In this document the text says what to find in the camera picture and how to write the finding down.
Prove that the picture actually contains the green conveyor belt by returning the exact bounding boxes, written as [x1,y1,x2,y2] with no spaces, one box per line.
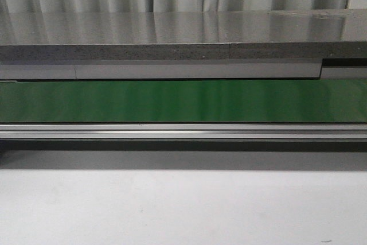
[1,79,366,123]

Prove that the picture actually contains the rear grey conveyor guard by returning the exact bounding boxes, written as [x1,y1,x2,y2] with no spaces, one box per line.
[1,58,366,81]

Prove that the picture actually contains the front aluminium conveyor rail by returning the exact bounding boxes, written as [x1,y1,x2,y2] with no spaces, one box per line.
[1,123,366,141]

